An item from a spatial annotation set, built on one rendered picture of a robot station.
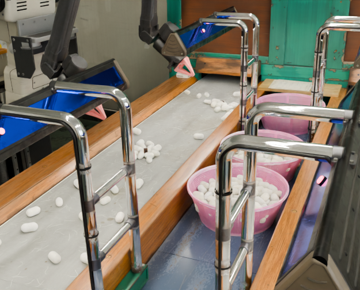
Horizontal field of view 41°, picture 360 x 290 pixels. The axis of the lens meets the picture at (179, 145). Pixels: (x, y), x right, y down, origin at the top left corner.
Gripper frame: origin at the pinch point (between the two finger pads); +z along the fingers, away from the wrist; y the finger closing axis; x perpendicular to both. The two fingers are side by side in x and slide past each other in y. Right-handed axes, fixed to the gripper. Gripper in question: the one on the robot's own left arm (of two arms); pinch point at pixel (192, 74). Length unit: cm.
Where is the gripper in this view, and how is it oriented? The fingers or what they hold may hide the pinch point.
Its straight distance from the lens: 198.4
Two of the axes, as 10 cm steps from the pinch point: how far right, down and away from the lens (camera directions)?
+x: -5.7, 6.2, 5.4
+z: 7.3, 6.9, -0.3
